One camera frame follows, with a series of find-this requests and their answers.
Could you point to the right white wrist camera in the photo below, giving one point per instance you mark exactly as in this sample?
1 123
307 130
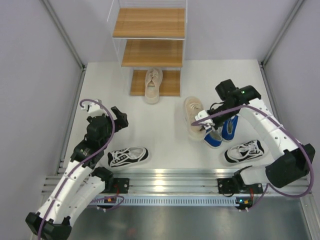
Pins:
202 119

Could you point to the blue canvas sneaker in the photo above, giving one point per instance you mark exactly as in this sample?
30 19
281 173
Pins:
213 139
229 128

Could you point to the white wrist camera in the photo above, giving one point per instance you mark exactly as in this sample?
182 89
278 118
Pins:
93 109
202 119

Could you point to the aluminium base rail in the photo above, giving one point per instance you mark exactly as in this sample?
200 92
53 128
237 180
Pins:
174 182

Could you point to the slotted grey cable duct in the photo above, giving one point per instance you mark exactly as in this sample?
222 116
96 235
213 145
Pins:
199 201

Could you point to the black white sneaker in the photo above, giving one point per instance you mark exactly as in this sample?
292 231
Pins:
127 157
244 152

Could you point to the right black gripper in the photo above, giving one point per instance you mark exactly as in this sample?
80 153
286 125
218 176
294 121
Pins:
217 125

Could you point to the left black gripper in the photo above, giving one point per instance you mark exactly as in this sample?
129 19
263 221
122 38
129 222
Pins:
121 121

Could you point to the white wire wooden shoe shelf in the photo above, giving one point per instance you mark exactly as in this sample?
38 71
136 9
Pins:
150 34

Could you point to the beige platform sneaker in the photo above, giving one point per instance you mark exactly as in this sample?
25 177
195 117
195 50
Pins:
153 80
192 106

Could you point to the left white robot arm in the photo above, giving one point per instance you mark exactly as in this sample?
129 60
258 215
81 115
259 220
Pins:
81 181

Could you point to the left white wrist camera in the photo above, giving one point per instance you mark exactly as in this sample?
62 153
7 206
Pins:
93 109

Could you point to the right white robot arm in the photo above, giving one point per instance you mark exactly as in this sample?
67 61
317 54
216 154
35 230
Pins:
291 160

